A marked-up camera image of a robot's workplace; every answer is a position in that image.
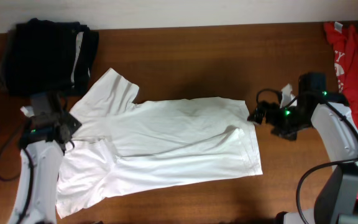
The folded black clothes stack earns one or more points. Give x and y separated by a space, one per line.
42 55

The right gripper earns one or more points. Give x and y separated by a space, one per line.
266 112

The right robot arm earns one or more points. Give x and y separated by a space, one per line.
337 202

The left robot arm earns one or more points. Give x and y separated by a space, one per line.
42 147

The white t-shirt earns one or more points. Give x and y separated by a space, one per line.
123 147

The red t-shirt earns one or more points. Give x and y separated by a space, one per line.
344 42

